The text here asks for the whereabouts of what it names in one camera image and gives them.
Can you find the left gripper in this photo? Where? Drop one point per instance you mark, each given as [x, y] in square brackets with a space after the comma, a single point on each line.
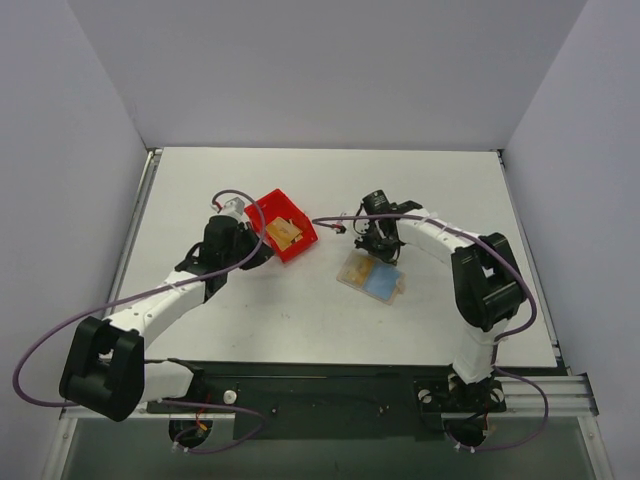
[252, 241]

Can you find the beige leather card holder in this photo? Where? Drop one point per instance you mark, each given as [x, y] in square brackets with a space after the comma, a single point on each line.
[384, 283]

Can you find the gold VIP card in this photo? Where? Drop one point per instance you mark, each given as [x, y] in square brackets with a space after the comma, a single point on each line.
[357, 270]

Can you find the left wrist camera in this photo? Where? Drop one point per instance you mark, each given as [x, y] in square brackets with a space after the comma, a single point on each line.
[233, 208]

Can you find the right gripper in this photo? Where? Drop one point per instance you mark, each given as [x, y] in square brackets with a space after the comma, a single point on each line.
[379, 245]

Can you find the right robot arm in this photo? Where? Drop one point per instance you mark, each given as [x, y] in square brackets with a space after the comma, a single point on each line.
[486, 277]

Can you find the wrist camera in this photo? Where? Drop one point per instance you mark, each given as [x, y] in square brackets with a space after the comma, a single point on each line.
[338, 228]
[233, 208]

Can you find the red plastic bin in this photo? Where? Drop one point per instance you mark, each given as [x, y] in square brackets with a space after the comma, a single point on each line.
[278, 204]

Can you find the aluminium frame rail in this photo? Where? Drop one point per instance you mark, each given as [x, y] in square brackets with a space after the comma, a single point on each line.
[567, 396]

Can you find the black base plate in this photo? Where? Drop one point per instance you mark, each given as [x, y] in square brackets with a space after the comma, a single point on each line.
[344, 402]

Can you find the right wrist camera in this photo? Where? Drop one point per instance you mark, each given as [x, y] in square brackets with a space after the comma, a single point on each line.
[338, 228]

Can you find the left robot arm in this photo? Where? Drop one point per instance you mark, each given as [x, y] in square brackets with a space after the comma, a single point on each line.
[106, 369]

